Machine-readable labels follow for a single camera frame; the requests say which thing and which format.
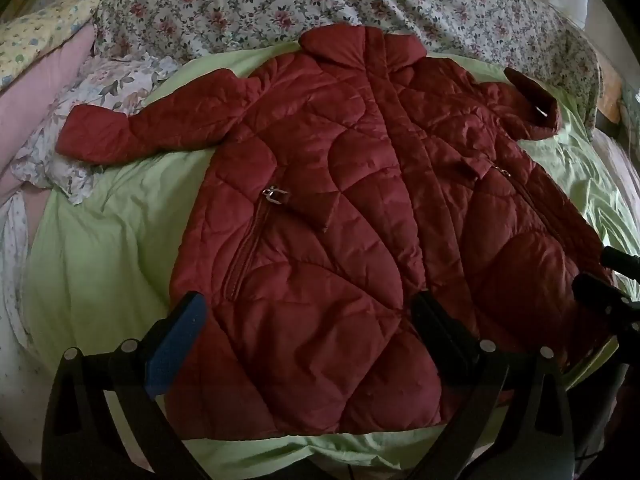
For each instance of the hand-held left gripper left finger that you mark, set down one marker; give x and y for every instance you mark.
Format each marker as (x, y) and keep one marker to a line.
(180, 330)

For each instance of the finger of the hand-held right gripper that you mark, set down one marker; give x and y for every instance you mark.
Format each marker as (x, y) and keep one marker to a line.
(597, 294)
(620, 259)

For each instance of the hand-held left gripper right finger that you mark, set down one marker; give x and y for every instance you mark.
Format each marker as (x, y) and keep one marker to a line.
(434, 332)

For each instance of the red quilted jacket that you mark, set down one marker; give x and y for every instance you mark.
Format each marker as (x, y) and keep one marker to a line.
(325, 210)

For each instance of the green bed sheet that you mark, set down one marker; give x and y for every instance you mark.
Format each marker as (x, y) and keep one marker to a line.
(100, 260)

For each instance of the white small-print cloth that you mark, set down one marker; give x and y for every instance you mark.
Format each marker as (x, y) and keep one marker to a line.
(12, 260)

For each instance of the large-flower print pillow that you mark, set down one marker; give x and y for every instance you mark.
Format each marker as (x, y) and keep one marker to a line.
(100, 85)

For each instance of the pink pillow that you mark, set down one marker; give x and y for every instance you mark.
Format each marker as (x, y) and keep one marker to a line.
(45, 90)

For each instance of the yellow floral pillow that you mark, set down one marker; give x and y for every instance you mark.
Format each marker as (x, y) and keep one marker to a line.
(40, 25)

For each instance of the small-rose floral quilt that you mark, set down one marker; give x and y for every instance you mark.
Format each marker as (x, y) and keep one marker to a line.
(250, 0)

